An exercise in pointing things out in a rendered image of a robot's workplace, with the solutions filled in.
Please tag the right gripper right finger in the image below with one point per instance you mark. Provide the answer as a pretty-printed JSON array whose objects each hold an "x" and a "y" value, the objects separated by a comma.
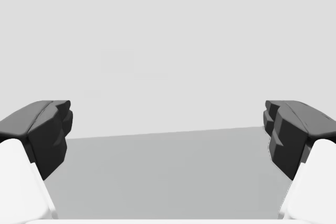
[{"x": 291, "y": 140}]

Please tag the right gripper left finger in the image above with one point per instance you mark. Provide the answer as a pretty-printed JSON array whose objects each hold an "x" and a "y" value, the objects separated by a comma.
[{"x": 39, "y": 140}]

